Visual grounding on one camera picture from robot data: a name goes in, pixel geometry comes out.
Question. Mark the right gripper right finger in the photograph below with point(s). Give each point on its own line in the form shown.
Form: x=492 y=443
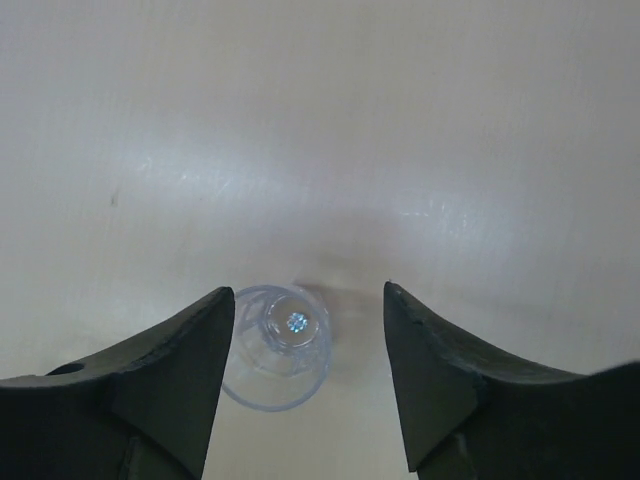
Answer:
x=470 y=410

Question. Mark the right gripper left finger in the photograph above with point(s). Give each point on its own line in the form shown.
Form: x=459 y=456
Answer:
x=141 y=409

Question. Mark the clear glass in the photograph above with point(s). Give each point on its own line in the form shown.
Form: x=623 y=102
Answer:
x=281 y=347

